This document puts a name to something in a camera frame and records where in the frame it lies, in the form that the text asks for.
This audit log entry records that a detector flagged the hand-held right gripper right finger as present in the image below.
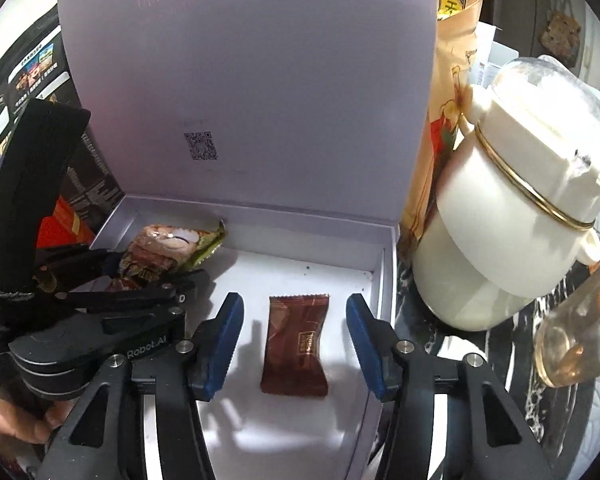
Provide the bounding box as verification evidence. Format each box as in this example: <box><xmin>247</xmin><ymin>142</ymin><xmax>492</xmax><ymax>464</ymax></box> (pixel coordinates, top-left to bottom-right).
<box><xmin>345</xmin><ymin>294</ymin><xmax>561</xmax><ymax>480</ymax></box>

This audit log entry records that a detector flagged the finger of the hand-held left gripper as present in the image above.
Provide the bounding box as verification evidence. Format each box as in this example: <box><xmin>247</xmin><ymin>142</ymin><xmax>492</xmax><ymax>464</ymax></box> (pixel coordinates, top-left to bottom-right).
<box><xmin>36</xmin><ymin>246</ymin><xmax>132</xmax><ymax>282</ymax></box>
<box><xmin>54</xmin><ymin>269</ymin><xmax>213</xmax><ymax>310</ymax></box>

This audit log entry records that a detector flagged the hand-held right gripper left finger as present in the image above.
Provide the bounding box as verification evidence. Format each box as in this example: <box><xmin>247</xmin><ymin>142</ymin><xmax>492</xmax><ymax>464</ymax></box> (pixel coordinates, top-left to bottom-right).
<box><xmin>40</xmin><ymin>292</ymin><xmax>246</xmax><ymax>480</ymax></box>

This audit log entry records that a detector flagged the green brown candy packet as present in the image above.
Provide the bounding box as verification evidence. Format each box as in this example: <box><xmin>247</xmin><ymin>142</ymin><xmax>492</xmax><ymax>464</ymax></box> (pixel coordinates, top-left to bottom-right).
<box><xmin>105</xmin><ymin>220</ymin><xmax>228</xmax><ymax>293</ymax></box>

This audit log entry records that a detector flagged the purple gift box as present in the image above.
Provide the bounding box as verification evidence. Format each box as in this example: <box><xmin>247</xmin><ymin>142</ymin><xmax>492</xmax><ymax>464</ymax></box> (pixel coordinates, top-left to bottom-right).
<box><xmin>57</xmin><ymin>0</ymin><xmax>438</xmax><ymax>480</ymax></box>

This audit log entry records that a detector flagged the person's left hand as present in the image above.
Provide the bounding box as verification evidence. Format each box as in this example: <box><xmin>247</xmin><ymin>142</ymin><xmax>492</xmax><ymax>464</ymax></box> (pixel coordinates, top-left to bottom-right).
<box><xmin>0</xmin><ymin>390</ymin><xmax>76</xmax><ymax>445</ymax></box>

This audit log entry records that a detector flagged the black printed box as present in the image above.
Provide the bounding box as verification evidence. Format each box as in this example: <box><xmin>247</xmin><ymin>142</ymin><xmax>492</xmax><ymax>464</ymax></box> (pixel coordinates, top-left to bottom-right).
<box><xmin>0</xmin><ymin>5</ymin><xmax>126</xmax><ymax>241</ymax></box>

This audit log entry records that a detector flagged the white ceramic jar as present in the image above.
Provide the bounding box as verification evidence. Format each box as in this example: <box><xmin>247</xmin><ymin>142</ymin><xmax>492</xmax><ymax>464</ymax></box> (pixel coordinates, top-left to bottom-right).
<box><xmin>412</xmin><ymin>55</ymin><xmax>600</xmax><ymax>332</ymax></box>

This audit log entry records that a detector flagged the clear drinking glass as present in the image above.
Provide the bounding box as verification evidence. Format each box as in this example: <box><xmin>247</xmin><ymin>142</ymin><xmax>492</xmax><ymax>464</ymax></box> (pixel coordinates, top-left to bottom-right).
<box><xmin>534</xmin><ymin>260</ymin><xmax>600</xmax><ymax>388</ymax></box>

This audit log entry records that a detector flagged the white quilted cushion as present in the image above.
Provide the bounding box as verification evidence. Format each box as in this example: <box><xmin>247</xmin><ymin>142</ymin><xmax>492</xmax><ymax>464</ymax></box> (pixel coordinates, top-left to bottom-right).
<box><xmin>567</xmin><ymin>375</ymin><xmax>600</xmax><ymax>466</ymax></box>

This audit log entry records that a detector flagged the orange printed paper bag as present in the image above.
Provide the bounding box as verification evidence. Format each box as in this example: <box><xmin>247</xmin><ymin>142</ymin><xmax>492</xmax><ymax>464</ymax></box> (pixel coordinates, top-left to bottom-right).
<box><xmin>397</xmin><ymin>0</ymin><xmax>506</xmax><ymax>261</ymax></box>

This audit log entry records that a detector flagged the white paper box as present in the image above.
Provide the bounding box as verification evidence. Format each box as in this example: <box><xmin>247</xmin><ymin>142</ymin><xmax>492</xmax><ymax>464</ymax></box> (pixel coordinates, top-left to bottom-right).
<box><xmin>472</xmin><ymin>25</ymin><xmax>520</xmax><ymax>92</ymax></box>

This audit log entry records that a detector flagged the woven wall hanging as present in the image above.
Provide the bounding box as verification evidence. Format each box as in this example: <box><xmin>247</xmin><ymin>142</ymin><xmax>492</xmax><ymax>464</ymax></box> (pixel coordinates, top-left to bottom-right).
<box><xmin>539</xmin><ymin>10</ymin><xmax>584</xmax><ymax>69</ymax></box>

